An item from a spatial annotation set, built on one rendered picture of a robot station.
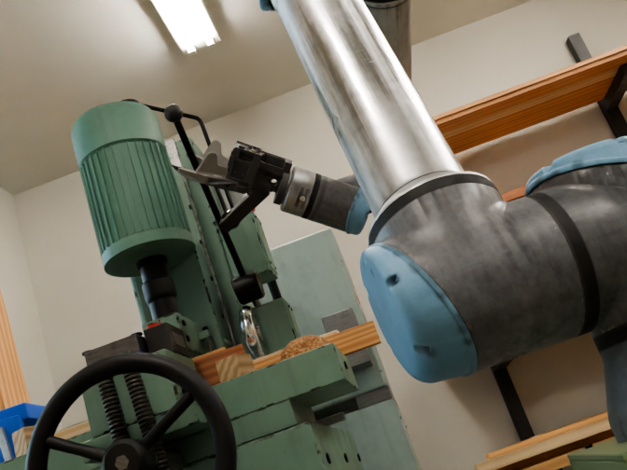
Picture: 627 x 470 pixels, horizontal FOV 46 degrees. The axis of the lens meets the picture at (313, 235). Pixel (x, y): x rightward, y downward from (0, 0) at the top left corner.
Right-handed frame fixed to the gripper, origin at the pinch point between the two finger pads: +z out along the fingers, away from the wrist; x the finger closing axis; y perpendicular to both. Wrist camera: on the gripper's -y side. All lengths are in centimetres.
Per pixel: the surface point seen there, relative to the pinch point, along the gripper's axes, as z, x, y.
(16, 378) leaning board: 46, -148, -143
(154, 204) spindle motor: 2.2, 3.7, -8.0
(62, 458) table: 2, 35, -43
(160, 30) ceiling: 35, -196, 8
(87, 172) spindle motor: 16.5, -3.8, -8.2
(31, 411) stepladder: 20, -40, -85
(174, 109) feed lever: 4.3, -3.1, 8.9
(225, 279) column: -15.4, -10.5, -23.1
